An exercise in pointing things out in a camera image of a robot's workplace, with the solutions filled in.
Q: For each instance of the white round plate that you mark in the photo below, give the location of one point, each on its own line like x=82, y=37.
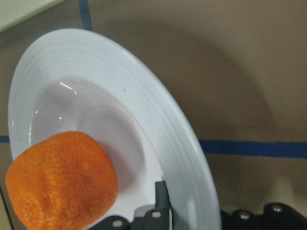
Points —
x=73, y=79

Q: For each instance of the cream bear tray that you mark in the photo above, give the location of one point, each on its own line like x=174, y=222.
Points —
x=13, y=12

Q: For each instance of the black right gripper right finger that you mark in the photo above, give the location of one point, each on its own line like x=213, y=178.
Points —
x=275, y=216

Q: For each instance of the orange fruit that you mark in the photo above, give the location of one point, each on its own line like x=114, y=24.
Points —
x=65, y=182

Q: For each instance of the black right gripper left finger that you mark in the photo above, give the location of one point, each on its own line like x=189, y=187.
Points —
x=158, y=217

